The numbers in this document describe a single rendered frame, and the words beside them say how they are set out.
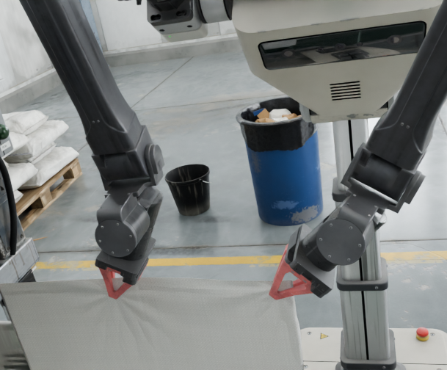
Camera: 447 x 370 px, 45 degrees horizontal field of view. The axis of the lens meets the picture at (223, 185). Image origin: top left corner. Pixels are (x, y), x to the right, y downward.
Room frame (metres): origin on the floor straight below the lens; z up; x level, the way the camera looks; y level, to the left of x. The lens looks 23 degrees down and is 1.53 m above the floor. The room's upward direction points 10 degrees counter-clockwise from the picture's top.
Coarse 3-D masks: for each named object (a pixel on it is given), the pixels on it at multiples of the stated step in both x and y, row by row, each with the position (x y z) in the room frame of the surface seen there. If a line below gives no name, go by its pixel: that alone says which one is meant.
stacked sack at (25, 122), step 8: (16, 112) 4.30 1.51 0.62; (24, 112) 4.20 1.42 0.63; (32, 112) 4.18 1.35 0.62; (40, 112) 4.26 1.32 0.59; (8, 120) 4.06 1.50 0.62; (16, 120) 3.98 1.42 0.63; (24, 120) 4.02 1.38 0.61; (32, 120) 4.10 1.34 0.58; (40, 120) 4.14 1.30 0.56; (16, 128) 3.92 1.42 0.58; (24, 128) 3.95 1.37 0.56; (32, 128) 4.04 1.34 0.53
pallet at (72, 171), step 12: (72, 168) 4.21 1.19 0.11; (48, 180) 3.92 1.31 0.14; (72, 180) 4.17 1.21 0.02; (24, 192) 3.75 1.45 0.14; (36, 192) 3.70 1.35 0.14; (48, 192) 3.80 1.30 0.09; (60, 192) 3.95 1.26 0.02; (24, 204) 3.52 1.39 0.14; (36, 204) 3.70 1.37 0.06; (48, 204) 3.75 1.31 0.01; (36, 216) 3.57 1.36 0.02; (24, 228) 3.40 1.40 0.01
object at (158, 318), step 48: (0, 288) 0.80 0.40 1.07; (48, 288) 0.78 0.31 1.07; (96, 288) 0.76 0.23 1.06; (144, 288) 0.73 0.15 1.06; (192, 288) 0.70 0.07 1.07; (240, 288) 0.68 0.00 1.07; (288, 288) 0.65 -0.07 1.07; (48, 336) 0.78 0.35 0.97; (96, 336) 0.76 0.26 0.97; (144, 336) 0.74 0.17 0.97; (192, 336) 0.71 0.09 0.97; (240, 336) 0.68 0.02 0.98; (288, 336) 0.66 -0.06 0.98
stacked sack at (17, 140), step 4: (12, 132) 3.74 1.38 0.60; (12, 136) 3.66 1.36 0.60; (16, 136) 3.68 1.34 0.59; (20, 136) 3.69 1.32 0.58; (24, 136) 3.72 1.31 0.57; (12, 140) 3.59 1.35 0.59; (16, 140) 3.62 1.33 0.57; (20, 140) 3.65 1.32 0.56; (24, 140) 3.70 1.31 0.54; (28, 140) 3.74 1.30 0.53; (12, 144) 3.57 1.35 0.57; (16, 144) 3.60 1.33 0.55; (20, 144) 3.64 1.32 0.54; (24, 144) 3.69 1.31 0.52; (16, 148) 3.60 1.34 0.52; (12, 152) 3.59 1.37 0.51; (4, 156) 3.47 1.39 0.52
